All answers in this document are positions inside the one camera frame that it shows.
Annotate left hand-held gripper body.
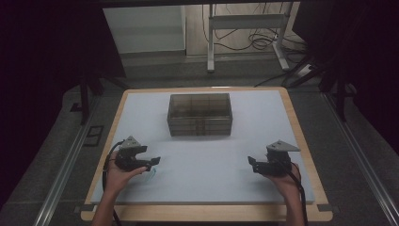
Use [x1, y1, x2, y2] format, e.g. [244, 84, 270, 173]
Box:
[114, 135, 149, 172]

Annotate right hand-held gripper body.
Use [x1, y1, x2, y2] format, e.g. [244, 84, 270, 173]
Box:
[264, 139, 301, 176]

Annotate clear smoky drawer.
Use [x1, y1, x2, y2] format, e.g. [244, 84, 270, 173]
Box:
[170, 128, 232, 137]

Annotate clear smoky drawer box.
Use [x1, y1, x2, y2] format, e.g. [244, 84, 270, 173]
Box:
[167, 92, 233, 137]

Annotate person's left hand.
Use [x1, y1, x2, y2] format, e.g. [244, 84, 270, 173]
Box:
[104, 150, 148, 196]

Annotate person's right hand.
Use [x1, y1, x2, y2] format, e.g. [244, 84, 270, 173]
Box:
[264, 162, 303, 202]

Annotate white table mat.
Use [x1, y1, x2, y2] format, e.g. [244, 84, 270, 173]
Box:
[90, 89, 315, 205]

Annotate wooden table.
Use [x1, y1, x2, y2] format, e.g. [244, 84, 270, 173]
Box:
[80, 86, 334, 223]

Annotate grey tape piece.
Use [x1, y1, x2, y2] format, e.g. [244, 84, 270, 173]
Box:
[316, 203, 340, 214]
[72, 203, 96, 214]

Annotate black stand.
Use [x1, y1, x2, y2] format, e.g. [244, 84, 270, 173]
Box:
[70, 73, 128, 126]
[281, 55, 357, 122]

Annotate white power strip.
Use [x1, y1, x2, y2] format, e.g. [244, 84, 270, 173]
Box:
[295, 63, 313, 78]

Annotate white panel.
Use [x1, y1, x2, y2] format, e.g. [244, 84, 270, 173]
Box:
[102, 5, 187, 55]

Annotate dark curtain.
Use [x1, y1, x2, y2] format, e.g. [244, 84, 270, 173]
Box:
[0, 0, 127, 208]
[291, 0, 399, 155]

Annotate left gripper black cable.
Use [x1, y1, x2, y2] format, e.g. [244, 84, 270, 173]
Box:
[101, 140, 125, 226]

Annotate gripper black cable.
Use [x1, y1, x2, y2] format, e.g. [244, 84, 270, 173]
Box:
[272, 157, 311, 226]
[101, 140, 125, 226]

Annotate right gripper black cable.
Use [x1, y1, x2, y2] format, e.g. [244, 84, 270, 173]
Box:
[272, 157, 311, 226]

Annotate metal floor rail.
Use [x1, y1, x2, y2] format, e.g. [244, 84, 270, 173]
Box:
[32, 93, 102, 226]
[322, 91, 399, 226]

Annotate tangle of black cables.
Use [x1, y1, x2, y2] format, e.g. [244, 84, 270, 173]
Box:
[201, 2, 309, 65]

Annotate white desk frame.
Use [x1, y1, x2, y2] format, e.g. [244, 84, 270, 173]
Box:
[206, 3, 292, 74]

